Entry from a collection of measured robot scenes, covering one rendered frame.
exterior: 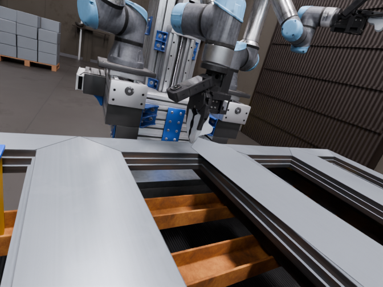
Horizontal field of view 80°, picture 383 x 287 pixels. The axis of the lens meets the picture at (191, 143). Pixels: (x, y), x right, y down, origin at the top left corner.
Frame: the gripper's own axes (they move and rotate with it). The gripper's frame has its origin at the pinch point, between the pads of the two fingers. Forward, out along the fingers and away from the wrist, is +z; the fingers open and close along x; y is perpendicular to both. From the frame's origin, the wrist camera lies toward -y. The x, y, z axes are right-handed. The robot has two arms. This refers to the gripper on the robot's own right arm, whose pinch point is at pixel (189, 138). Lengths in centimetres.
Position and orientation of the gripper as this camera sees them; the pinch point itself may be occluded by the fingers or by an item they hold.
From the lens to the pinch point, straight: 62.5
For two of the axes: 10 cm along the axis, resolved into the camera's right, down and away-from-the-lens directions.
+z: -2.3, 9.2, 3.2
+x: -4.8, -3.9, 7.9
